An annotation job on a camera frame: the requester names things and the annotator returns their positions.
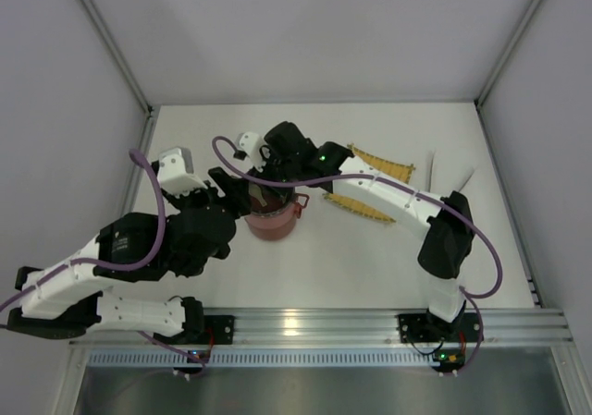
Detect beige spoon head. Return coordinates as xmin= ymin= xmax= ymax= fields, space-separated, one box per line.
xmin=251 ymin=186 xmax=267 ymax=207

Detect grey lid with handle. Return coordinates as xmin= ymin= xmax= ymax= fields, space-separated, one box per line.
xmin=248 ymin=182 xmax=310 ymax=218

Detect metal tongs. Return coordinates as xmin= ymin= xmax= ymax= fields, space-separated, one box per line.
xmin=425 ymin=150 xmax=478 ymax=194

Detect pink steel pot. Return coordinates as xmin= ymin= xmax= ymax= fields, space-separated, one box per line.
xmin=253 ymin=228 xmax=291 ymax=241
xmin=245 ymin=212 xmax=297 ymax=232

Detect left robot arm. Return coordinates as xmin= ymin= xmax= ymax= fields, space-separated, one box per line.
xmin=6 ymin=167 xmax=251 ymax=345

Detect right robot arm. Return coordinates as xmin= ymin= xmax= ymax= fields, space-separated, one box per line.
xmin=238 ymin=121 xmax=475 ymax=340

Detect bamboo tray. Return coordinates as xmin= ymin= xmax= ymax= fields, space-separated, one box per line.
xmin=322 ymin=142 xmax=416 ymax=226

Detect right camera mount white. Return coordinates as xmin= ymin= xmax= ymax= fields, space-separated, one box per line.
xmin=233 ymin=132 xmax=265 ymax=171

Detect camera mount white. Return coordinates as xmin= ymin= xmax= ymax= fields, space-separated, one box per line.
xmin=233 ymin=132 xmax=265 ymax=171
xmin=157 ymin=147 xmax=207 ymax=197

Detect left camera mount white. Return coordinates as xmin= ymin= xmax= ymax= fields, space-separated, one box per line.
xmin=157 ymin=147 xmax=207 ymax=197

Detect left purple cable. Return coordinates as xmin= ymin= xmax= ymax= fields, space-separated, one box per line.
xmin=0 ymin=149 xmax=214 ymax=379

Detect purple cable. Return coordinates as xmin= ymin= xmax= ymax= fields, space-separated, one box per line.
xmin=211 ymin=136 xmax=506 ymax=379
xmin=0 ymin=149 xmax=214 ymax=379

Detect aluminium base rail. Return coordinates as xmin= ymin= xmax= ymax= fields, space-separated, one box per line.
xmin=68 ymin=308 xmax=573 ymax=369

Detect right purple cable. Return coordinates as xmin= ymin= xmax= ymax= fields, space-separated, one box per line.
xmin=211 ymin=136 xmax=506 ymax=379

